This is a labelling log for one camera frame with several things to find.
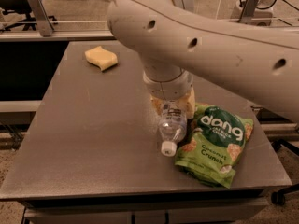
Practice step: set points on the metal guard rail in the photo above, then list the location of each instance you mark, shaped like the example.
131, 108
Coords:
25, 36

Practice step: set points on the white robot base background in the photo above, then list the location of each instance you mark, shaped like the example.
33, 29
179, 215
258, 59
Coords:
263, 14

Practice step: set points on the black office chair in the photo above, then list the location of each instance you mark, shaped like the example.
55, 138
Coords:
20, 7

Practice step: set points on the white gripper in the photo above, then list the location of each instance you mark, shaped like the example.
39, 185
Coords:
168, 90

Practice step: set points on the green rice chip bag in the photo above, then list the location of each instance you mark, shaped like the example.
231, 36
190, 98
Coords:
214, 145

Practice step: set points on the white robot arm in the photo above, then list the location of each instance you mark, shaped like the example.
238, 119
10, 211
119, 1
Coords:
259, 64

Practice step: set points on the left metal bracket post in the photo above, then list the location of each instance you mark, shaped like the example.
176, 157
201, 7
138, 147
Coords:
42, 19

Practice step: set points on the right metal bracket post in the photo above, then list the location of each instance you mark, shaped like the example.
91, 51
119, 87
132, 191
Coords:
248, 10

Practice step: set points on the metal bracket post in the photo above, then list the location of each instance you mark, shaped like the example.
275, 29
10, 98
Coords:
42, 19
248, 10

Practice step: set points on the clear blue-label plastic bottle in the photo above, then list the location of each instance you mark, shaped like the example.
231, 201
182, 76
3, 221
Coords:
172, 127

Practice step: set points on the yellow sponge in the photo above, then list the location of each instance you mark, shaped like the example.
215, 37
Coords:
101, 58

